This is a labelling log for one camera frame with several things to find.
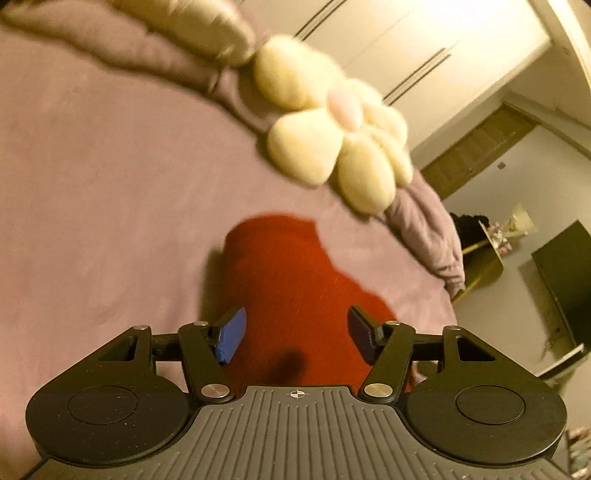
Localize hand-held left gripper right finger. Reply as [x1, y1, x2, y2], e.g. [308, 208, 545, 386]
[347, 305, 497, 403]

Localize cream flower plush pillow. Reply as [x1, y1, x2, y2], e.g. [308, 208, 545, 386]
[253, 36, 414, 215]

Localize yellow side table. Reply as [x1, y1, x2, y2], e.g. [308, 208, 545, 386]
[452, 220, 505, 303]

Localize wrapped flower bouquet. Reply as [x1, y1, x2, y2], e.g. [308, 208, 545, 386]
[482, 203, 537, 256]

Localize brown wooden door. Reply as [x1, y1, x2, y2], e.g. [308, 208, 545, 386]
[422, 104, 536, 200]

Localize black cloth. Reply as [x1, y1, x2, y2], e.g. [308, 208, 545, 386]
[449, 211, 492, 252]

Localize purple duvet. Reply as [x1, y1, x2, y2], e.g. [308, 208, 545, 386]
[0, 0, 466, 296]

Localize beige long pillow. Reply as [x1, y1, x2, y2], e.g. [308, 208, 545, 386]
[111, 0, 259, 65]

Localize red knit garment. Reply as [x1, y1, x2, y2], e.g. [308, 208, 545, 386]
[222, 213, 416, 393]

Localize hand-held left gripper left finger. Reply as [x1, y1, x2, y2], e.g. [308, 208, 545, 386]
[95, 307, 247, 403]

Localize purple bed sheet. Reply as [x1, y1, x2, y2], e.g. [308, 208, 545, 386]
[0, 23, 458, 480]

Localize white wardrobe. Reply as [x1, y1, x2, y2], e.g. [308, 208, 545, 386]
[240, 0, 552, 153]

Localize white flat box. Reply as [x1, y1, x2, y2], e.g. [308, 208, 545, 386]
[539, 345, 585, 380]

